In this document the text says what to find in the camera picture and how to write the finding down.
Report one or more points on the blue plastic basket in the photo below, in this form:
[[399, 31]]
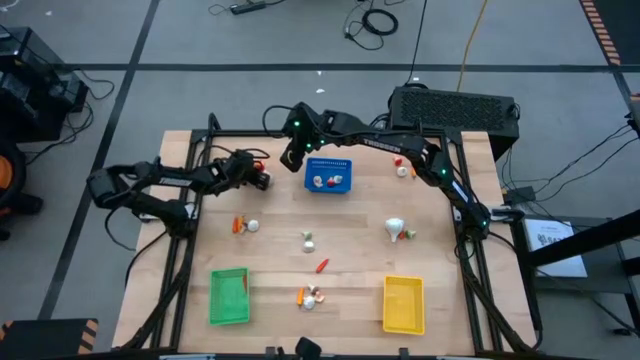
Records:
[[325, 170]]

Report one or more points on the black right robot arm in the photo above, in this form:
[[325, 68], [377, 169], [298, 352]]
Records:
[[382, 143]]

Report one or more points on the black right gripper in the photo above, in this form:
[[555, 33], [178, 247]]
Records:
[[302, 130]]

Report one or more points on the black equipment cart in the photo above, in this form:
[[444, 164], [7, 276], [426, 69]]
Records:
[[30, 90]]

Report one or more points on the white paper sheet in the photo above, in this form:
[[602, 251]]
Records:
[[547, 235]]

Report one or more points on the green plastic basket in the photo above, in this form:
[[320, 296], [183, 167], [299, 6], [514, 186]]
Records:
[[227, 300]]

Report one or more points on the black metal stand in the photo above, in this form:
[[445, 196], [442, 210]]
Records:
[[585, 240]]

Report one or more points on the black rounded object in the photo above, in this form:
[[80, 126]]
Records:
[[307, 350]]

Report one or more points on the small red toy pepper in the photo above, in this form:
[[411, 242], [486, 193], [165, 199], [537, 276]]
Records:
[[258, 165]]

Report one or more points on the pale green toy sprout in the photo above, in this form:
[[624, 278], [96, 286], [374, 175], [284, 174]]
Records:
[[338, 179]]

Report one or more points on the green white toy sprout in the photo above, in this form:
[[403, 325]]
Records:
[[306, 235]]

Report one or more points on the black power brick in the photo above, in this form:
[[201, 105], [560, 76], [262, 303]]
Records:
[[517, 194]]

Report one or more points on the pink toy mushroom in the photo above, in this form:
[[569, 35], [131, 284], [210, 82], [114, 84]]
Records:
[[320, 298]]

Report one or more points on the large white toy garlic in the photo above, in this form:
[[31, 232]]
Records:
[[394, 229]]

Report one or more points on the black power strip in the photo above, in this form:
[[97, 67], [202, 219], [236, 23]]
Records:
[[247, 8]]

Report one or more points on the black computer case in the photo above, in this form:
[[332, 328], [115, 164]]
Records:
[[450, 110]]

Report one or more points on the hazard striped black mat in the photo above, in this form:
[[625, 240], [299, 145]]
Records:
[[625, 25], [40, 340]]

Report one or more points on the yellow plastic basket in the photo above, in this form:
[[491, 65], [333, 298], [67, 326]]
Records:
[[402, 305]]

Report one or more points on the orange black wheeled machine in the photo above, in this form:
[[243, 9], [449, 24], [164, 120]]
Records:
[[5, 172]]

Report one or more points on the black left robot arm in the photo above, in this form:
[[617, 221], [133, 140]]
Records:
[[175, 181]]

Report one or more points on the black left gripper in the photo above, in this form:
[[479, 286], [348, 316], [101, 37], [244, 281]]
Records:
[[245, 170]]

